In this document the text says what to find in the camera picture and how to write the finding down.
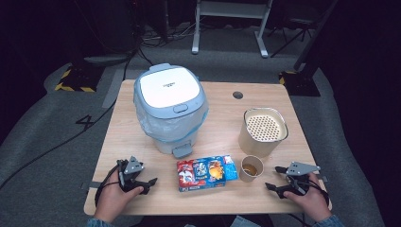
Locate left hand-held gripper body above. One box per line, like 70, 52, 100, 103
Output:
116, 155, 149, 194

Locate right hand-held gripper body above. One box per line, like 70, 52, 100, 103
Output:
284, 161, 322, 197

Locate brown paper cup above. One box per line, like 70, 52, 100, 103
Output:
238, 154, 265, 183

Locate beige container with perforated strainer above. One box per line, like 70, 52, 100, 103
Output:
237, 107, 289, 159

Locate blue and white pedal bin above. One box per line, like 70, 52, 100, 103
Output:
132, 62, 210, 159

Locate person's left hand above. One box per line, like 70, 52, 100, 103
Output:
94, 169, 145, 223

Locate person's right hand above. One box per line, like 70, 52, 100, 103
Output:
283, 172, 333, 223

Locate person's legs in jeans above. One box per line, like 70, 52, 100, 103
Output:
183, 215, 263, 227

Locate translucent plastic bin liner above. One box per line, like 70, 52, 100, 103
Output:
133, 84, 210, 144

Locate grey floor tape strip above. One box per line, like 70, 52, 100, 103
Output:
101, 69, 126, 110

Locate black stand with hazard stripes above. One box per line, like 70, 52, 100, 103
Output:
54, 62, 106, 94
278, 0, 340, 97

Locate black tripod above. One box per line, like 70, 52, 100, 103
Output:
270, 15, 317, 59

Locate black right gripper wrist strap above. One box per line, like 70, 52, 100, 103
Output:
315, 184, 331, 206

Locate black gripper wrist strap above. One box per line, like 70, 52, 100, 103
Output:
315, 184, 331, 206
94, 164, 123, 206

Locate black left gripper wrist strap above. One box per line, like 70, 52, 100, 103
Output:
94, 164, 123, 206

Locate long black floor cable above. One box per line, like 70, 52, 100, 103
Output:
0, 46, 147, 190

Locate white desk frame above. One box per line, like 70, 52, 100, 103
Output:
191, 0, 274, 59

